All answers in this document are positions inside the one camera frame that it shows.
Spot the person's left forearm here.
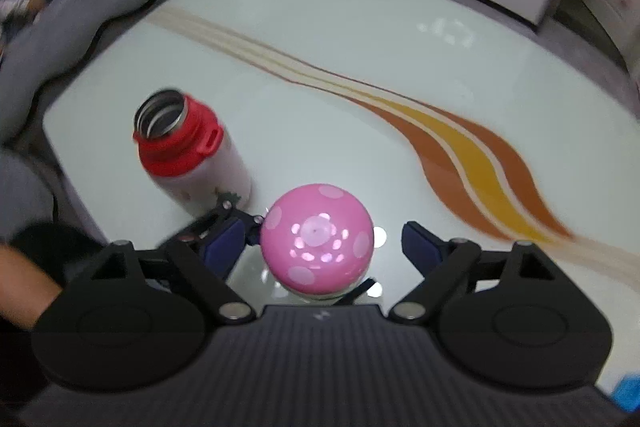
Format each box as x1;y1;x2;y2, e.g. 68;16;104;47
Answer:
0;249;63;330

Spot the red and white thermos bottle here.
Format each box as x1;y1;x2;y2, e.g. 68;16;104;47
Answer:
132;89;252;215

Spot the blue object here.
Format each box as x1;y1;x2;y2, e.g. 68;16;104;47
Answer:
612;374;640;413

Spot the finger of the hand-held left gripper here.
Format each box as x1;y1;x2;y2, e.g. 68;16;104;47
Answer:
340;277;383;306
170;199;264;244

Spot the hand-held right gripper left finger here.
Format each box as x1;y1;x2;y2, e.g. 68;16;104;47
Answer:
65;218;257;325

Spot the grey cushion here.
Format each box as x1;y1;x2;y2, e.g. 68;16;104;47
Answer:
0;0;168;142

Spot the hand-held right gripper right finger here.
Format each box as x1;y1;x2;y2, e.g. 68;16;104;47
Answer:
387;221;576;323

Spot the white panel door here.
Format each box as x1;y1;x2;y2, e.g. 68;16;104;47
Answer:
575;0;640;72

